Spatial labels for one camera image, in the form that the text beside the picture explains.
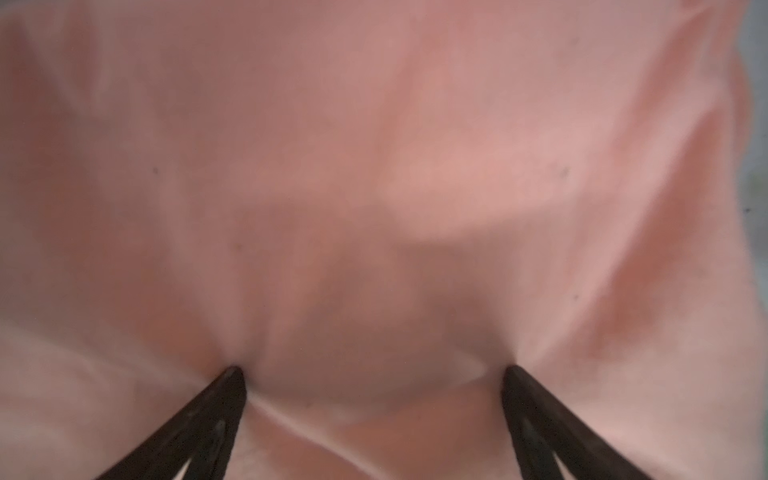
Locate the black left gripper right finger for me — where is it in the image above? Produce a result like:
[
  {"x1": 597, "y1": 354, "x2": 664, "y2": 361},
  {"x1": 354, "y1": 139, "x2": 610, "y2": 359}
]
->
[{"x1": 502, "y1": 365, "x2": 650, "y2": 480}]

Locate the pink graphic t-shirt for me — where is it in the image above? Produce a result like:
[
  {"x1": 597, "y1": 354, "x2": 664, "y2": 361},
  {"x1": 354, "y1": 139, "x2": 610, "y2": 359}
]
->
[{"x1": 1, "y1": 1, "x2": 767, "y2": 479}]

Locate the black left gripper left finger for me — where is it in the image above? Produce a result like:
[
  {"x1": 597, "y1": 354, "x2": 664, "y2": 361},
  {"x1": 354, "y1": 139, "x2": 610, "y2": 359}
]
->
[{"x1": 99, "y1": 366, "x2": 247, "y2": 480}]

